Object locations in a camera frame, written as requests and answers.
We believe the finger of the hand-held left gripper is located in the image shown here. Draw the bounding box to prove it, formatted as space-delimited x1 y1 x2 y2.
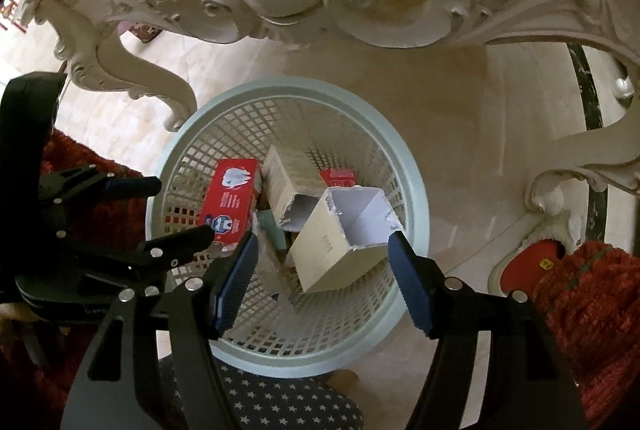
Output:
40 164 162 207
15 225 215 307

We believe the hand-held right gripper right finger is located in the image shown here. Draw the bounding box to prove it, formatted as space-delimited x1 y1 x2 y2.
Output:
387 230 587 430

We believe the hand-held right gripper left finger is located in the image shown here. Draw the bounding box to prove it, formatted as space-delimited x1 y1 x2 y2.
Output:
60 231 261 430

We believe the beige patterned box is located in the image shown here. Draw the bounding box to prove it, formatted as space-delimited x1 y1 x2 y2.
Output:
252 220 303 311

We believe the long cream box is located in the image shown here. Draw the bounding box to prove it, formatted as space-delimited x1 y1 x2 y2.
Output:
289 186 405 295

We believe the red toothpaste box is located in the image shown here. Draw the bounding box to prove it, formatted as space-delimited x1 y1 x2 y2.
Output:
196 158 264 255

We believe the pale green mesh basket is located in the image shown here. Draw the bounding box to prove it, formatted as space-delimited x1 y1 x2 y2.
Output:
145 77 432 378

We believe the cream box with fine print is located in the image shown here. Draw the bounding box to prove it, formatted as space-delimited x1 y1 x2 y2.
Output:
261 145 327 231

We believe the red box with white print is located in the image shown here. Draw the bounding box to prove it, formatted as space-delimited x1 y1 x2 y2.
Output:
319 168 359 189

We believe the red fuzzy rug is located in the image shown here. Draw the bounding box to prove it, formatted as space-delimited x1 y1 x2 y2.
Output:
0 129 168 430

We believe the red slipper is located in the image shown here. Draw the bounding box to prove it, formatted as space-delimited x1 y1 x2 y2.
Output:
499 237 567 297

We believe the dark star-patterned cloth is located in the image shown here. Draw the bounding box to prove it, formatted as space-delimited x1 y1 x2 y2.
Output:
159 354 363 430

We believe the red knit cloth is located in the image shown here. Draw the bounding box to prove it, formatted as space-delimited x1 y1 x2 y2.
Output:
531 239 640 430

